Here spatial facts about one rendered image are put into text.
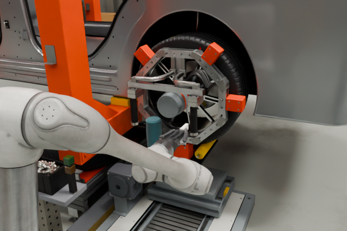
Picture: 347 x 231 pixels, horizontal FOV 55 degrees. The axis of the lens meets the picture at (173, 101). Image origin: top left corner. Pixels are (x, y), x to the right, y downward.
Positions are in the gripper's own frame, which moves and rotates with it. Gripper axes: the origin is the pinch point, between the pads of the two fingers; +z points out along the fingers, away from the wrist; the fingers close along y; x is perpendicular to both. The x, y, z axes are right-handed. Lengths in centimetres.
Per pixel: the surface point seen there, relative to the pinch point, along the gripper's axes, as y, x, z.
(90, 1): -257, 38, 270
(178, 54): -16.8, 26.8, 32.5
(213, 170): -6, -60, 64
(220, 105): 7.4, 1.1, 32.5
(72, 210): -80, -73, 4
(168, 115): -16.9, -2.6, 18.0
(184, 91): -5.3, 13.4, 13.5
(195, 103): 1.5, 9.2, 10.5
